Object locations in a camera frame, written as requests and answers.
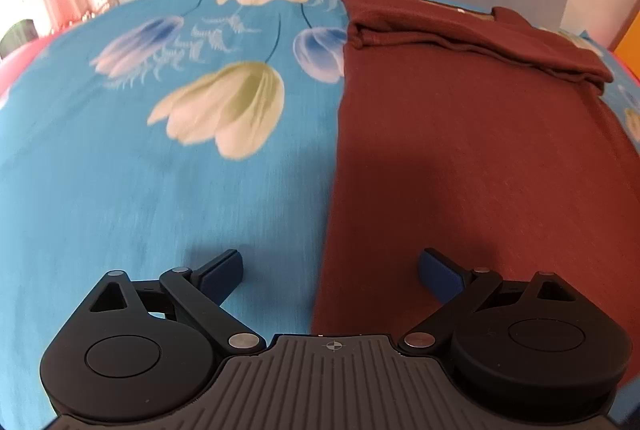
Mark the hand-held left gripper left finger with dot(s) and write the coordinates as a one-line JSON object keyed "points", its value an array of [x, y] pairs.
{"points": [[225, 275]]}

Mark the orange wooden furniture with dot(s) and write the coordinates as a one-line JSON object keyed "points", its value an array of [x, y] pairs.
{"points": [[629, 47]]}

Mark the pink cloth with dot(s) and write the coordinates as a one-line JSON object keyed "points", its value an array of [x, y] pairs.
{"points": [[17, 64]]}

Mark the rust red sweater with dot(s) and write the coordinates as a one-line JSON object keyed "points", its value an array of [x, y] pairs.
{"points": [[475, 149]]}

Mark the blue floral bedsheet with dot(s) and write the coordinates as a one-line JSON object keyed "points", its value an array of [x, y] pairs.
{"points": [[110, 190]]}

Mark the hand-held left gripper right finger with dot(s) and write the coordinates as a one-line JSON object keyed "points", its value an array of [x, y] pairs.
{"points": [[442, 277]]}

